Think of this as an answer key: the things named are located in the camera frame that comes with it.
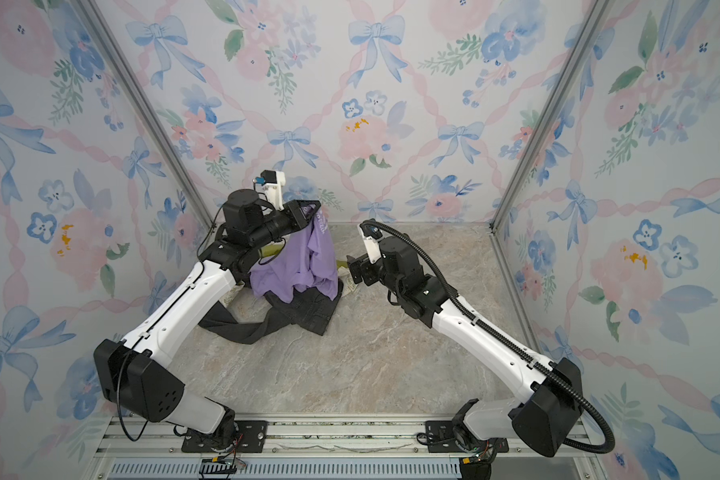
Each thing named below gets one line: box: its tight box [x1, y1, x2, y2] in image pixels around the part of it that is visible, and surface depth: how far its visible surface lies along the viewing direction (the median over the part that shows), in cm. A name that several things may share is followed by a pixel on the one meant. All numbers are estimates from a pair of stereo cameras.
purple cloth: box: [250, 206, 339, 303], surface depth 80 cm
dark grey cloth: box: [198, 279, 343, 344], surface depth 92 cm
